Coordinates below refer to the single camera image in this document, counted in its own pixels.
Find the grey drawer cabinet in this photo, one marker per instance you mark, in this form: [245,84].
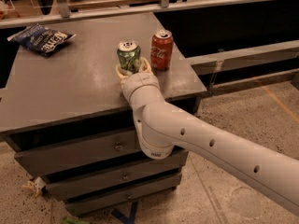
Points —
[75,93]

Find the green soda can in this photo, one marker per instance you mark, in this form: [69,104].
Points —
[129,55]

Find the bottom grey drawer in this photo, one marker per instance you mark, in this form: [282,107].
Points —
[124,195]

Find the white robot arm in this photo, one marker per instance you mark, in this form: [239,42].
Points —
[161,127]

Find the blue kettle chips bag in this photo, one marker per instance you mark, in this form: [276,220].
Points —
[40,38]

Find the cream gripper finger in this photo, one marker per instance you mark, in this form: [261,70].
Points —
[122,73]
[144,66]

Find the top grey drawer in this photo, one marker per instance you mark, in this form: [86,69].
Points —
[76,153]

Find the green object on floor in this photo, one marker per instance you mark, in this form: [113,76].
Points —
[70,220]

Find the crumpled paper scrap on floor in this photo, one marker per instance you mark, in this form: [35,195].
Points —
[36,185]

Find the red coke can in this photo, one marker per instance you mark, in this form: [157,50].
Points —
[161,49]

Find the grey metal railing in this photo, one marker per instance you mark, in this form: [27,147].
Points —
[26,12]

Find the grey drawer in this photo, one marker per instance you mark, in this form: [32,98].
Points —
[76,153]
[124,195]
[85,184]

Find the middle grey drawer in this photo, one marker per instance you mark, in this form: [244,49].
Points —
[85,184]

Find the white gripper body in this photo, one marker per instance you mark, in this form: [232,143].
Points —
[139,78]

